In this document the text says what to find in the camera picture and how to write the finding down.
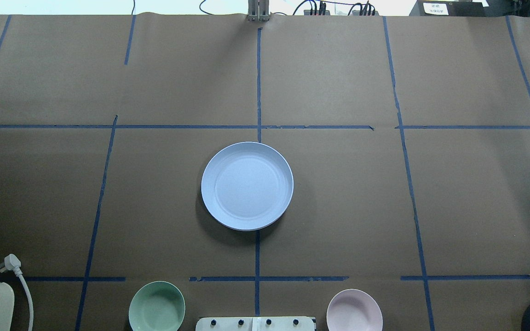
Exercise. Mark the light blue plate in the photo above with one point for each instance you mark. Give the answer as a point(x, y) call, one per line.
point(247, 186)

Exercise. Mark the pink bowl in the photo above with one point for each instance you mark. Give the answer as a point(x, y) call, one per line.
point(353, 310)

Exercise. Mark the green bowl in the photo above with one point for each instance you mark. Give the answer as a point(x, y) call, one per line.
point(157, 306)

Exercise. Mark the metal clamp bracket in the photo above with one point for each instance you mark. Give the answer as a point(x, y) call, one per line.
point(258, 11)

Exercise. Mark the black box with label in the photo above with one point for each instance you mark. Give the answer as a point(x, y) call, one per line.
point(447, 8)

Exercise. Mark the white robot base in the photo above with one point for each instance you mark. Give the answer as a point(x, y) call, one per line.
point(256, 323)

